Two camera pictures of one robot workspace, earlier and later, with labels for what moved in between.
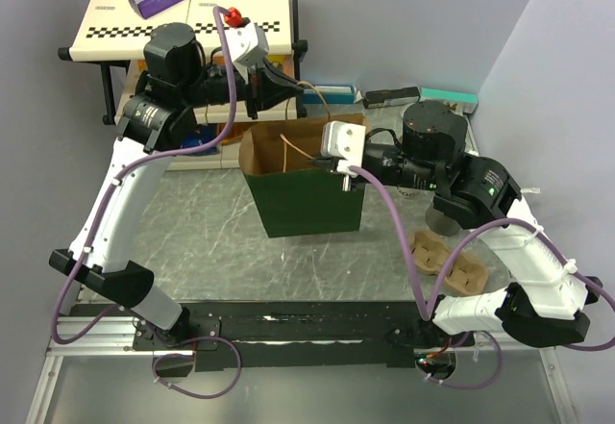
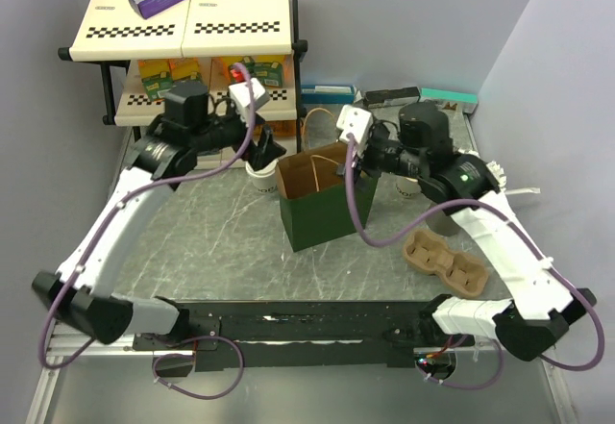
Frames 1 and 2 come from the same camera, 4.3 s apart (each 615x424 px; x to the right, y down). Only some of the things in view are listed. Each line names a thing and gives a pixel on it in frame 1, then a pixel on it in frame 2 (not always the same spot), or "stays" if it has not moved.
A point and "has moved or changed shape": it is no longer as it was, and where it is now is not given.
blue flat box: [332, 94] stays
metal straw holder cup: [441, 222] stays
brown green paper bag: [297, 196] has moved or changed shape
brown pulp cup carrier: [430, 250] stays
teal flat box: [467, 102] stays
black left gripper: [275, 87] -> [265, 151]
